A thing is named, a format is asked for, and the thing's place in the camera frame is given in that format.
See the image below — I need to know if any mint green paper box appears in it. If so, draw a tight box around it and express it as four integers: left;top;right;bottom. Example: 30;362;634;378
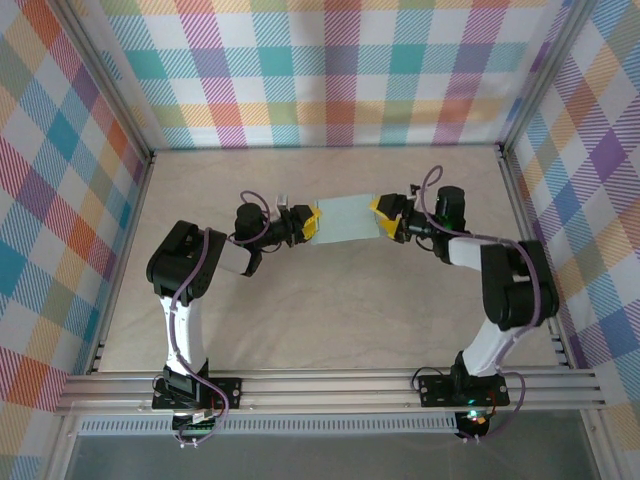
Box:
310;192;384;247

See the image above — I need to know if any black controller board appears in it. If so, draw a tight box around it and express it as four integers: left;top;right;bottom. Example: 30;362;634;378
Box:
171;408;227;449
455;407;495;442

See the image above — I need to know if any aluminium table side rail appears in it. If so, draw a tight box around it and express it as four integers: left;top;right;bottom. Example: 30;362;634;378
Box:
497;143;574;370
85;149;157;376

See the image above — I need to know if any long aluminium frame rail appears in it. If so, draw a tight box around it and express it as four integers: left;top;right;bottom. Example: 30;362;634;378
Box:
53;367;607;417

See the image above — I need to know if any aluminium frame post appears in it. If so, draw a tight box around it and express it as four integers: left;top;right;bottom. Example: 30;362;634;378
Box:
496;0;600;152
58;0;155;157

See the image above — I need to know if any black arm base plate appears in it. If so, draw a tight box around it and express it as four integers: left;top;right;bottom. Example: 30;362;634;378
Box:
416;370;511;408
152;375;244;412

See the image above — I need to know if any grey slotted cable duct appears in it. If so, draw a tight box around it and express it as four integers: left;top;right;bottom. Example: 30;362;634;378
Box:
78;412;460;437

